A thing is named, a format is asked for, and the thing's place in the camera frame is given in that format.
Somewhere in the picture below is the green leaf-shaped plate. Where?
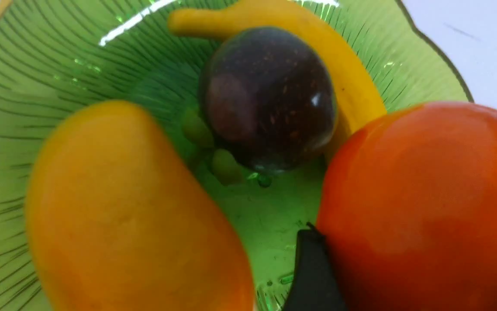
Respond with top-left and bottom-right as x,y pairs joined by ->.
0,0 -> 475,311

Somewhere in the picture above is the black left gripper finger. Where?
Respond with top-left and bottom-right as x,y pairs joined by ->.
282,222 -> 346,311

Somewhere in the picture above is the orange persimmon with green leaf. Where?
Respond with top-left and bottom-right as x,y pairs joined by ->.
316,102 -> 497,311

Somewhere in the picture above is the orange yellow mango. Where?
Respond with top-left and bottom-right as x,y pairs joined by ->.
25,100 -> 255,311

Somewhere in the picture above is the yellow banana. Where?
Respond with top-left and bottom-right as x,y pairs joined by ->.
168,0 -> 386,162

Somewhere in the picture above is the dark purple mangosteen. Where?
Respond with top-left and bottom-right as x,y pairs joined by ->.
193,26 -> 338,185

